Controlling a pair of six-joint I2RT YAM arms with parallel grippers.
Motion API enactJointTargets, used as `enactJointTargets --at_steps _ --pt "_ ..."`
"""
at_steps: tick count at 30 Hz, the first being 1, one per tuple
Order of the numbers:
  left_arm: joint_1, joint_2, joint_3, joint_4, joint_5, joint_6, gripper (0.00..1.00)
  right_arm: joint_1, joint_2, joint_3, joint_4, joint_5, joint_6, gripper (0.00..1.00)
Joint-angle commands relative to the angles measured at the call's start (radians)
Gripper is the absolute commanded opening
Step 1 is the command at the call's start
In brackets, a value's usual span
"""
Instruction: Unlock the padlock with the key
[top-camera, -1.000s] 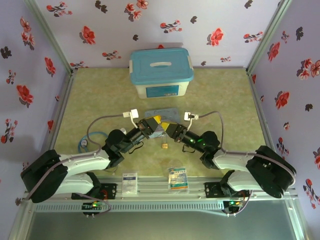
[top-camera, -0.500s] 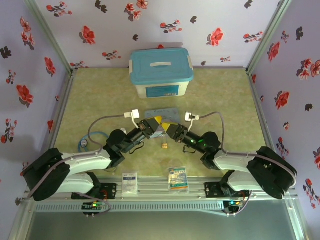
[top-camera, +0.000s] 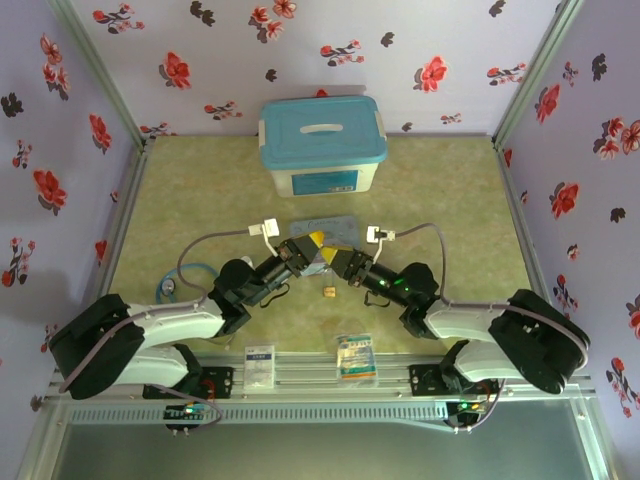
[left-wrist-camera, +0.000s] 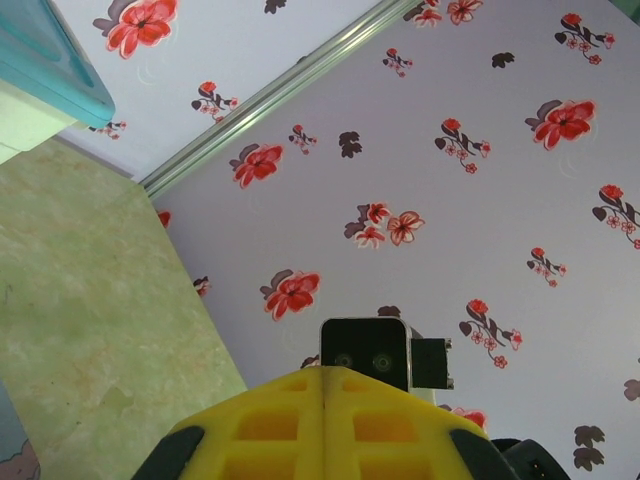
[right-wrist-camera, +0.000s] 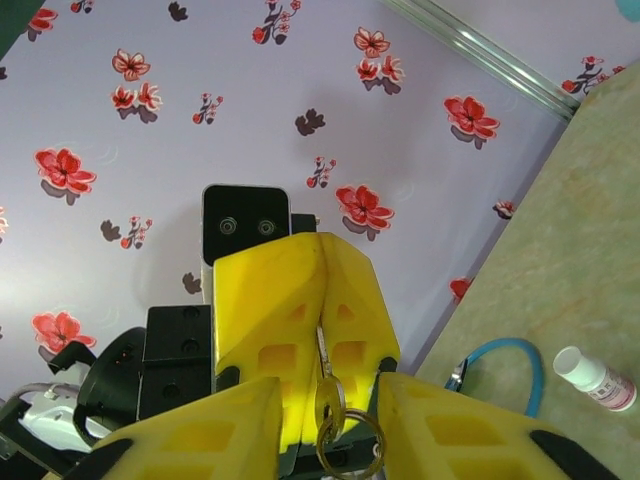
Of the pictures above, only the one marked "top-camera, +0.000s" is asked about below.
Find blue cartoon tin box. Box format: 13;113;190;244
289;214;360;277

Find clear plastic bag packet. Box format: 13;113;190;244
334;333;379;389

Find white card packet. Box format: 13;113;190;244
243;343;278;390

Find blue stethoscope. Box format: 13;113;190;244
157;262;236;351

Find white storage box blue lid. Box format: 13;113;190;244
258;95;390;199

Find left circuit board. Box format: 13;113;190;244
163;403;207;421

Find left arm grey cable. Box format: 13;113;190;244
58;227;266;436

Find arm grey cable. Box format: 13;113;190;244
58;227;266;436
394;223;591;434

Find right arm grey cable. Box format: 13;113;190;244
394;223;591;434

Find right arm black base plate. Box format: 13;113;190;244
408;363;501;397

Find aluminium front rail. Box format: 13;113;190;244
47;351;596;401

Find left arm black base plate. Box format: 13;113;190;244
142;366;235;400

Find slotted grey cable duct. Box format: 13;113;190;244
67;404;449;424

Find aluminium side rail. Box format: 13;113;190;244
79;139;157;351
494;144;566;357

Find aluminium frame post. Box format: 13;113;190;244
492;0;587;147
47;0;154;147

